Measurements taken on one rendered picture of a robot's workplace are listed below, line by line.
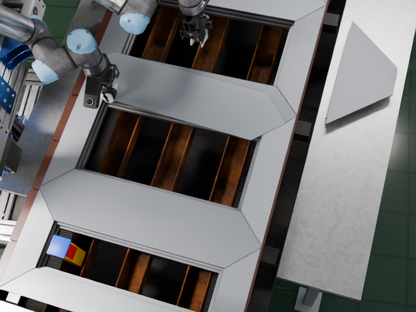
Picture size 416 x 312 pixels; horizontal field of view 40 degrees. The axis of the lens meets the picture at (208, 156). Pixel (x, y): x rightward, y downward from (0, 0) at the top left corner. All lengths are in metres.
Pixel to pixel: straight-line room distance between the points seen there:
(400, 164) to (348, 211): 0.94
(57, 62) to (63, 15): 1.67
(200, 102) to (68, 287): 0.72
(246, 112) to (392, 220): 1.06
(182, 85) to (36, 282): 0.79
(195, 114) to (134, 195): 0.34
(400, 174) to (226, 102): 1.13
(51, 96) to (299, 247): 1.10
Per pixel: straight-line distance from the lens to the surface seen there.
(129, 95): 1.95
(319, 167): 1.90
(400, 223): 2.67
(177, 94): 1.92
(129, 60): 2.02
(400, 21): 2.20
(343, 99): 1.97
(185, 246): 1.73
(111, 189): 1.83
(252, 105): 1.87
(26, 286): 1.84
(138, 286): 1.87
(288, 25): 2.06
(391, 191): 2.71
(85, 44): 1.65
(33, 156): 2.17
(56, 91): 2.25
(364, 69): 2.03
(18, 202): 2.67
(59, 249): 1.79
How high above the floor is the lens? 2.52
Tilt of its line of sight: 67 degrees down
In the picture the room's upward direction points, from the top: 16 degrees counter-clockwise
